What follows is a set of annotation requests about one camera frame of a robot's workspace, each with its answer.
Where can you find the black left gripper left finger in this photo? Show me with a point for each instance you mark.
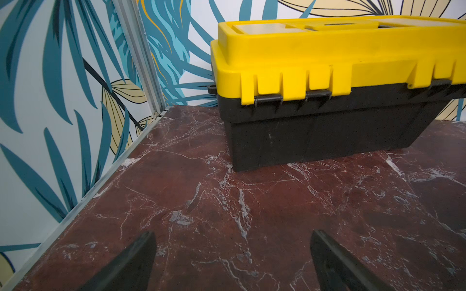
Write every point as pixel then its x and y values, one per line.
pixel 130 270

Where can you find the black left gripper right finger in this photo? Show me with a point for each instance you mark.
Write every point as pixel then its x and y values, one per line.
pixel 338 269

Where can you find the yellow and black toolbox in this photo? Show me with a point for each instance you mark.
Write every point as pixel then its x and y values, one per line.
pixel 298 90

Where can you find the aluminium corner post left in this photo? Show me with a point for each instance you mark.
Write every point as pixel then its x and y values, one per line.
pixel 135 35

